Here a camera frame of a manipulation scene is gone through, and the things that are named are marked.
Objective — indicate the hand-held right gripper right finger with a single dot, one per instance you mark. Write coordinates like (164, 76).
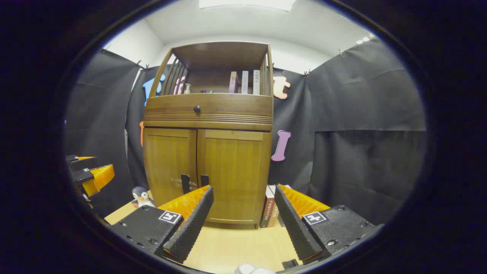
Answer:
(295, 224)

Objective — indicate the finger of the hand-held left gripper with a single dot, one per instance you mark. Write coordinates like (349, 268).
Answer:
(81, 163)
(99, 177)

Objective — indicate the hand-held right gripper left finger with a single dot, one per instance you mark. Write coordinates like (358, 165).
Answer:
(190, 228)

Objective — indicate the wooden shoe cabinet door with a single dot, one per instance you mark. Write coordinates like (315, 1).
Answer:
(236, 171)
(167, 160)

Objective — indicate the wooden double-door shoe cabinet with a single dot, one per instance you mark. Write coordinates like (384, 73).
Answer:
(224, 53)

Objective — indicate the dark red book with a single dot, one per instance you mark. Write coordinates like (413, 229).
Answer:
(267, 209)

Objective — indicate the penguin plush toy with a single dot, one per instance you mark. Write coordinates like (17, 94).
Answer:
(142, 198)

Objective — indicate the round black drawer knob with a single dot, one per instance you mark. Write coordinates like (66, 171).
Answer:
(197, 109)

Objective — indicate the small glass bottle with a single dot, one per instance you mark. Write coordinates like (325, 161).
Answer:
(187, 89)

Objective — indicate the black backdrop cloth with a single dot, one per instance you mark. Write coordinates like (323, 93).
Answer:
(361, 114)

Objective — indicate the white book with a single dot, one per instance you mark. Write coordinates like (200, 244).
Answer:
(257, 82)

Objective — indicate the grey book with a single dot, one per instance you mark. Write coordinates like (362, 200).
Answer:
(245, 82)

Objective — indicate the ceiling light panel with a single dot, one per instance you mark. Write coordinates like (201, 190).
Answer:
(364, 39)
(247, 3)

